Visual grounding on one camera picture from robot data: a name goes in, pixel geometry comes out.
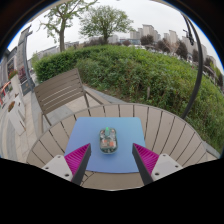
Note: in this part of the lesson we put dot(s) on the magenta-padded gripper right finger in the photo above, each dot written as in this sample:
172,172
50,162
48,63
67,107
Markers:
148,159

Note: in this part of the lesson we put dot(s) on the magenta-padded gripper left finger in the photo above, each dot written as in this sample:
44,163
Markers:
74,159

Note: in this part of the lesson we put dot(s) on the transparent computer mouse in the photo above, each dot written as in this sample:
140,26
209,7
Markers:
108,141

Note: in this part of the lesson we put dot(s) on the blue mouse pad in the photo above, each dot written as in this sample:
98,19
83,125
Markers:
83,133

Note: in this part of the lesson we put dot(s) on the slatted wooden chair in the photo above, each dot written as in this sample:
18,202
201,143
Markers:
60,90

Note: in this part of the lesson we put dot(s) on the white flower planter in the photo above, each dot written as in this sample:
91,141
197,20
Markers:
15,116

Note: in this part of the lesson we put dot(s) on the green hedge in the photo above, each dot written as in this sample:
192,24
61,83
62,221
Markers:
133,73

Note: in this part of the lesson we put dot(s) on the tall sign pillar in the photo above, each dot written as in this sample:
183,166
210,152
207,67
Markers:
23,66

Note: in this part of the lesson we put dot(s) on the sparse-leaved tree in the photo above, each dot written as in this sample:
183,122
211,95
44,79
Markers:
62,40

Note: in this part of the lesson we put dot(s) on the high-rise buildings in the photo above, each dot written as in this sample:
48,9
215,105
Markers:
148,30

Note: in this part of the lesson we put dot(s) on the leafy round tree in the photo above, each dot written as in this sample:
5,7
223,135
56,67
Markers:
105,21

